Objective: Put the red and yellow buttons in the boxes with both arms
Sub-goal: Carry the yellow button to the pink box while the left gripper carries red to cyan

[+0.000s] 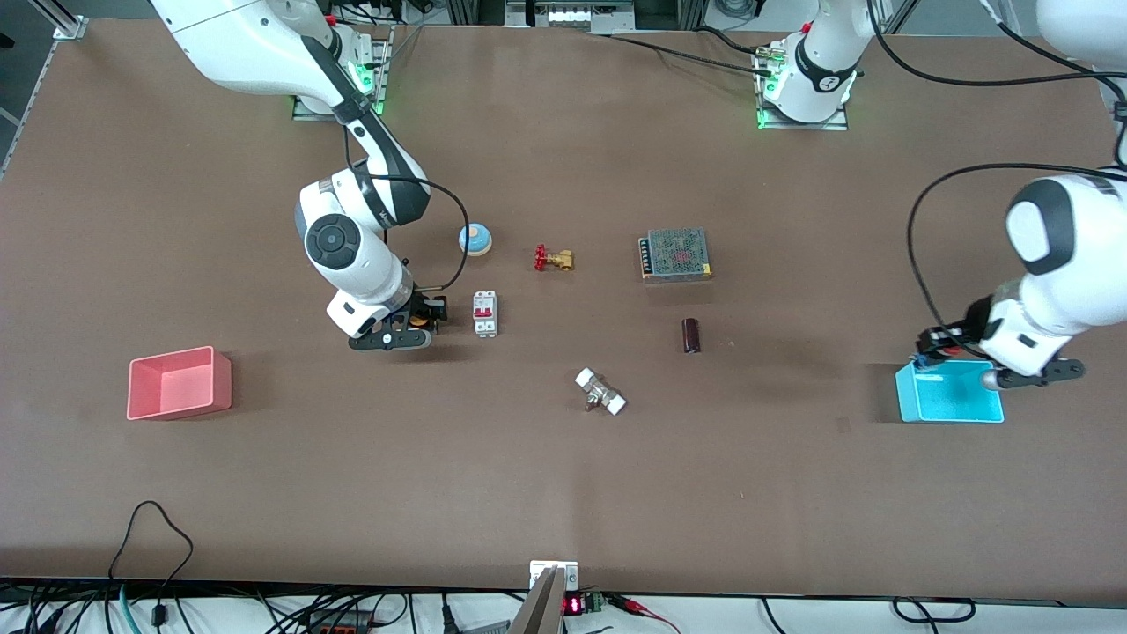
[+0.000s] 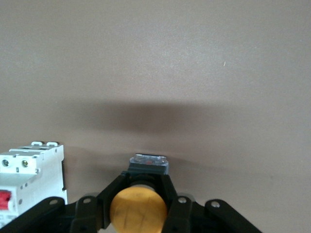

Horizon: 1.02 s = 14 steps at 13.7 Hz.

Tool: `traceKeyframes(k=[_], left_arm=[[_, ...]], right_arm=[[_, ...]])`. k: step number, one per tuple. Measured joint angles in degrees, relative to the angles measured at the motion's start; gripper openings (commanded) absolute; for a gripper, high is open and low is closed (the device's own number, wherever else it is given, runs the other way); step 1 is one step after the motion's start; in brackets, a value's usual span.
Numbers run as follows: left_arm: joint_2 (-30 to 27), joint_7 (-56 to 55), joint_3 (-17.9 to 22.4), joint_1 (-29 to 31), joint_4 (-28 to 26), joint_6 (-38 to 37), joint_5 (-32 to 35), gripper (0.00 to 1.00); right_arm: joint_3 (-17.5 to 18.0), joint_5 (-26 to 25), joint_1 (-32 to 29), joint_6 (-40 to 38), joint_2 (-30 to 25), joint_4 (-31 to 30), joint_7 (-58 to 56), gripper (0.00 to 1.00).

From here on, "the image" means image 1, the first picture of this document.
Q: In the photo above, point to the cyan plastic box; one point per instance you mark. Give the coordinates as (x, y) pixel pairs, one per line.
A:
(951, 405)

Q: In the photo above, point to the white metal mounting bracket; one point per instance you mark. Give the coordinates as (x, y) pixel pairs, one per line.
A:
(570, 577)

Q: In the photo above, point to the red alligator clip lead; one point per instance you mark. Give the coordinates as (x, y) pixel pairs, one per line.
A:
(636, 607)

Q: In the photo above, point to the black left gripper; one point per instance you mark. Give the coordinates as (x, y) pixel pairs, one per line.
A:
(971, 322)

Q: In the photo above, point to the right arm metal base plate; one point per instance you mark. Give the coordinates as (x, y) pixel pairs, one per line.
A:
(384, 79)

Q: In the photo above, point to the blue white round bell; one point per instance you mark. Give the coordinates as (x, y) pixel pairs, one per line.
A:
(476, 239)

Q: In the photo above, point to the white power strip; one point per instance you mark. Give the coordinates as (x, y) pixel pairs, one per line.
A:
(572, 16)

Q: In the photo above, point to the yellow push button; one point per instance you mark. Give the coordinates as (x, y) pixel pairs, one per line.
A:
(417, 321)

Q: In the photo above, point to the aluminium table corner bracket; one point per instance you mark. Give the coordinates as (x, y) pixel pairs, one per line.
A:
(69, 29)

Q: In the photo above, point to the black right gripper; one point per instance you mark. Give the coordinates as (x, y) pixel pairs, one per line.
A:
(431, 309)

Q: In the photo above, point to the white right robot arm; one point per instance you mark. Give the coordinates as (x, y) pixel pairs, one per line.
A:
(238, 44)

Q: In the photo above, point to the white capped metal pipe fitting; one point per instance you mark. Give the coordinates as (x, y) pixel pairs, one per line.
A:
(600, 392)

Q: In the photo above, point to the grey aluminium camera bar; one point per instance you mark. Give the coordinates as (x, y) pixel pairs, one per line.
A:
(537, 612)

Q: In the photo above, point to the white red circuit breaker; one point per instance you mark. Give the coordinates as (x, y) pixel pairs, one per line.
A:
(485, 313)

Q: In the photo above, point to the red digit display module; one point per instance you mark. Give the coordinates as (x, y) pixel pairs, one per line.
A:
(573, 605)

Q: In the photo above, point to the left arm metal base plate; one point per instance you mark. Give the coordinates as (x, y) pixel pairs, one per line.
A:
(792, 125)

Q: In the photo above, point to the orange black power strip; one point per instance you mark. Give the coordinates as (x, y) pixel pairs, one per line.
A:
(339, 627)

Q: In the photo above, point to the metal mesh power supply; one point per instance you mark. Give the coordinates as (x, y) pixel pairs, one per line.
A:
(678, 254)

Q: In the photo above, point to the pink plastic box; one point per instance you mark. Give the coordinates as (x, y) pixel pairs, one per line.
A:
(180, 387)

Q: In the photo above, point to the dark brown cylindrical capacitor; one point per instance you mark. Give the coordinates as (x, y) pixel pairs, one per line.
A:
(691, 335)

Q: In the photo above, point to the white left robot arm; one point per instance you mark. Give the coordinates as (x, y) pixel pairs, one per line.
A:
(1065, 229)

